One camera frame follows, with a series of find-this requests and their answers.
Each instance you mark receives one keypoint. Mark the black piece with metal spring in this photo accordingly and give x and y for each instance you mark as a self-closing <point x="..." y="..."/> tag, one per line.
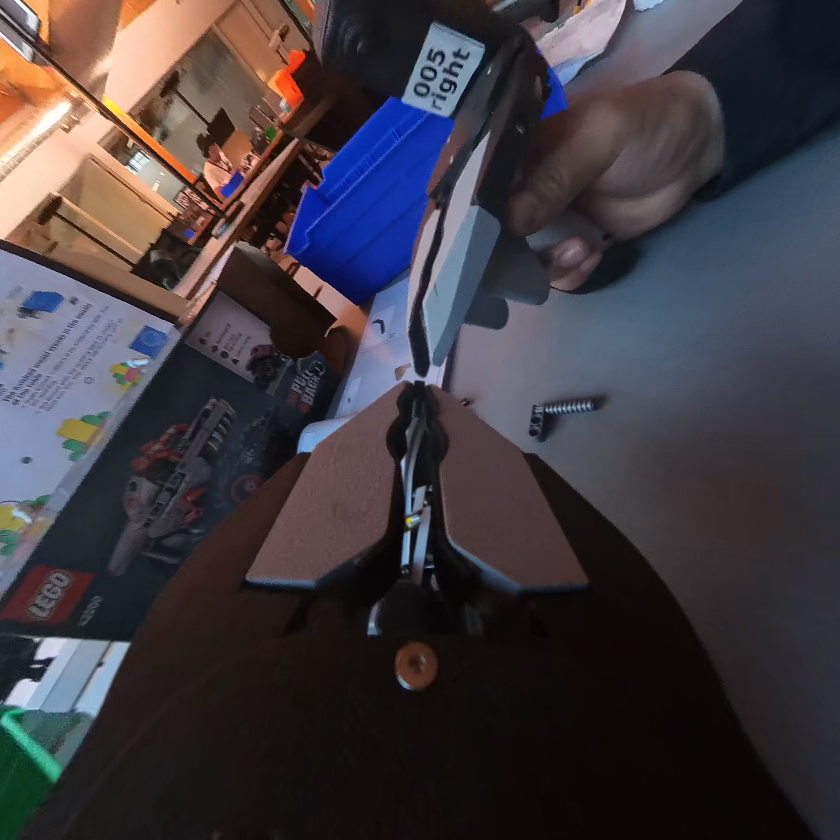
<point x="564" y="408"/>

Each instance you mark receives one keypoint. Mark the person's right forearm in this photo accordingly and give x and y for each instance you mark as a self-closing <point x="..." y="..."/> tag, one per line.
<point x="768" y="72"/>

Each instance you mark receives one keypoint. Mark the white instruction booklet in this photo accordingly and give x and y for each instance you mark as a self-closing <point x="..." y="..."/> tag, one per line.
<point x="379" y="328"/>

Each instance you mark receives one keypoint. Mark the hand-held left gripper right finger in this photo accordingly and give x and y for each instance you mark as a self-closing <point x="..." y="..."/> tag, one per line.
<point x="505" y="518"/>

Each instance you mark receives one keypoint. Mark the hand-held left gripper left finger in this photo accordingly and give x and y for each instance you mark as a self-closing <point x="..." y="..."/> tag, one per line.
<point x="331" y="505"/>

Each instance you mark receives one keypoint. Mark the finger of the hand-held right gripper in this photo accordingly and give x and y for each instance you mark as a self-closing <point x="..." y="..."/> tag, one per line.
<point x="459" y="289"/>
<point x="463" y="177"/>

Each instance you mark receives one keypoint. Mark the black monitor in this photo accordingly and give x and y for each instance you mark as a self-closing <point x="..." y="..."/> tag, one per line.
<point x="222" y="128"/>

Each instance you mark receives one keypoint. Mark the blue plastic bin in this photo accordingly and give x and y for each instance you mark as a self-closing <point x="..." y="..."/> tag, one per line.
<point x="367" y="197"/>

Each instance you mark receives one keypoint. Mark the grey toy beam piece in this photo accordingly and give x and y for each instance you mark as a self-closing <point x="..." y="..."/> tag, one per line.
<point x="412" y="525"/>

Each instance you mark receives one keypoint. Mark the orange object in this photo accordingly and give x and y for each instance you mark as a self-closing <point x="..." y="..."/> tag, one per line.
<point x="289" y="79"/>

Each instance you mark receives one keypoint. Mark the person's right hand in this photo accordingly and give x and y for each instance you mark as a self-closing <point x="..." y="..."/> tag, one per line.
<point x="630" y="151"/>

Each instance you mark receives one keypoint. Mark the white printed brick sheet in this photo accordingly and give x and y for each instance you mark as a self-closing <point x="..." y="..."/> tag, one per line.
<point x="72" y="367"/>

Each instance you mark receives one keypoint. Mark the dark toy car set box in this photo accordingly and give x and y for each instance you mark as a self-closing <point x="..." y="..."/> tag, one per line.
<point x="197" y="472"/>

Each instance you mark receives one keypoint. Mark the green plastic bin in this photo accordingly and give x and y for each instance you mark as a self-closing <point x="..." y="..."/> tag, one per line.
<point x="23" y="774"/>

